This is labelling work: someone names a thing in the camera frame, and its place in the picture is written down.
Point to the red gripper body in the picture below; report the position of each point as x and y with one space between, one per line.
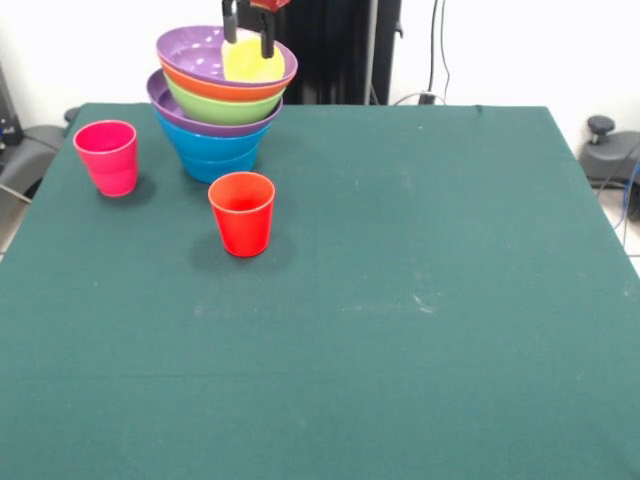
270 4

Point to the large blue plastic bowl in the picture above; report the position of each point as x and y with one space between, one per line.
215 147

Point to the pink plastic cup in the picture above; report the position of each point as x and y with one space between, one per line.
107 160

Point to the orange plastic bowl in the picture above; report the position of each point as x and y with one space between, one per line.
225 92

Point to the green plastic bowl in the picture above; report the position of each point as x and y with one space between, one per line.
225 111

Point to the purple plastic bowl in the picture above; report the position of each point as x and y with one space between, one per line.
190 55
160 100

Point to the dark green tablecloth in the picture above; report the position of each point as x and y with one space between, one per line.
350 325

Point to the grey equipment base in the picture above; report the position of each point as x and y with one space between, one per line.
30 150

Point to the yellow plastic cup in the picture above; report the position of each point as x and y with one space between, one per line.
247 65

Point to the red plastic cup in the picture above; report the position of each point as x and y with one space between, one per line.
245 225

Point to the small teal plastic bowl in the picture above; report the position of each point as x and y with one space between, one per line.
220 172

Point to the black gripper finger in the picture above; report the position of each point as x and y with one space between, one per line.
230 25
267 42

